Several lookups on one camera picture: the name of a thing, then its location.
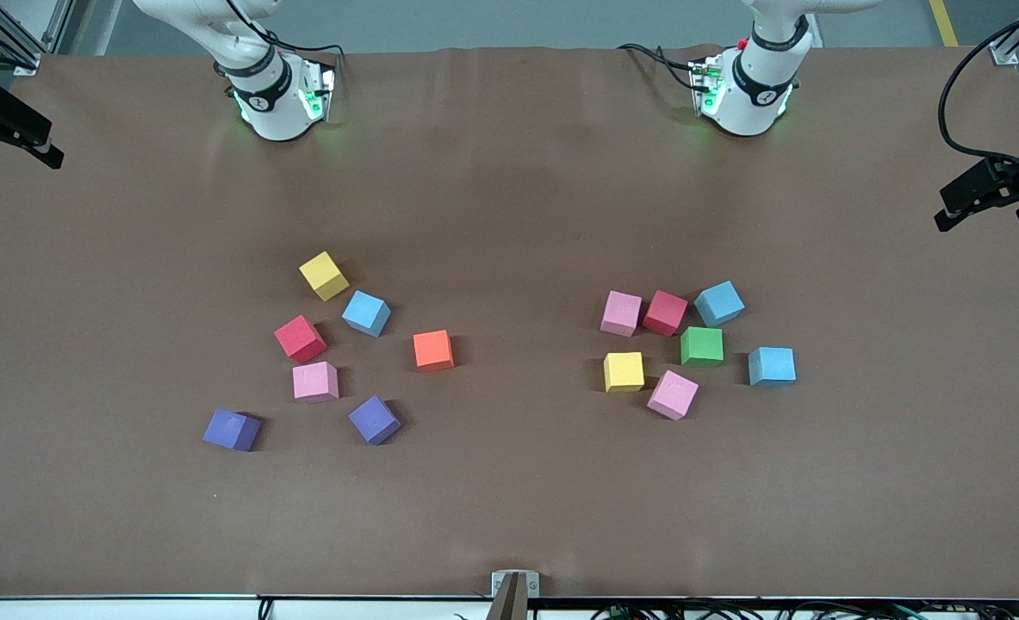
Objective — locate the purple foam cube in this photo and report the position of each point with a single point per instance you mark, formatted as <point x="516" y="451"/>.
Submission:
<point x="375" y="419"/>
<point x="231" y="429"/>

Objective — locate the blue foam cube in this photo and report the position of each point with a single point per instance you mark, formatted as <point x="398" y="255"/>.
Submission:
<point x="719" y="303"/>
<point x="365" y="312"/>
<point x="772" y="366"/>

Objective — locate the yellow foam cube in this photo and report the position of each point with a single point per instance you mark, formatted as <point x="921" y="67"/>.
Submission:
<point x="324" y="275"/>
<point x="624" y="371"/>

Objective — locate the brown table mat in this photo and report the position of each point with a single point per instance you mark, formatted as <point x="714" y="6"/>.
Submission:
<point x="509" y="482"/>

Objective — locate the pink foam cube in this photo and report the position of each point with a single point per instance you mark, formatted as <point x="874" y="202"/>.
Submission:
<point x="621" y="312"/>
<point x="315" y="381"/>
<point x="673" y="394"/>

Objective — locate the red foam cube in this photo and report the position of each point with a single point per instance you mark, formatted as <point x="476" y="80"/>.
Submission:
<point x="665" y="312"/>
<point x="300" y="338"/>

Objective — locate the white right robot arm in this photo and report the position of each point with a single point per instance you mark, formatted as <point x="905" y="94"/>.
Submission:
<point x="272" y="112"/>

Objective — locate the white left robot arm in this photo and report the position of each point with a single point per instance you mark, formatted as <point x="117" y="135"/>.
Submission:
<point x="750" y="103"/>

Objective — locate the white table edge rail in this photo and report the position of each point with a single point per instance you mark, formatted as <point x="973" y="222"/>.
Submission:
<point x="130" y="610"/>

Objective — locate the green foam cube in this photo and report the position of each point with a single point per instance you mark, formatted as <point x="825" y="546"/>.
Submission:
<point x="702" y="346"/>

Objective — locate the orange foam cube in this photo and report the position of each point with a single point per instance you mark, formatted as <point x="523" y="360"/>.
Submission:
<point x="432" y="350"/>

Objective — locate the grey metal camera bracket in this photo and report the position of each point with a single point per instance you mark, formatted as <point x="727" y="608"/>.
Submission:
<point x="515" y="594"/>

